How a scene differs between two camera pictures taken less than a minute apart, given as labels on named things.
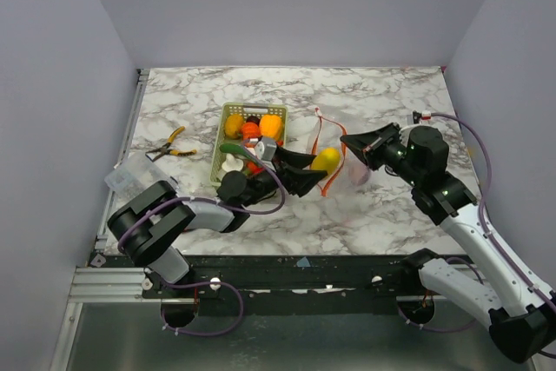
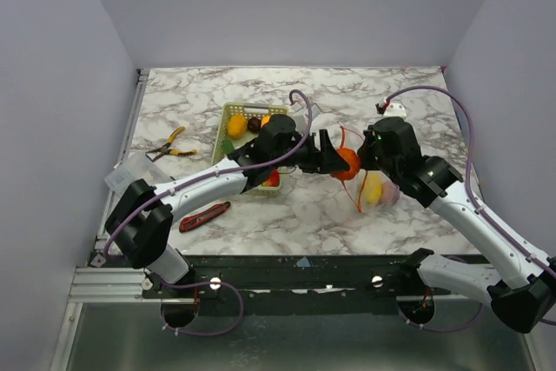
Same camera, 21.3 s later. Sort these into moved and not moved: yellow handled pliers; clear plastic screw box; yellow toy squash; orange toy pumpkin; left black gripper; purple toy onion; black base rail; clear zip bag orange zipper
Moved: orange toy pumpkin; left black gripper; yellow toy squash; purple toy onion; clear zip bag orange zipper
Not moved: yellow handled pliers; clear plastic screw box; black base rail
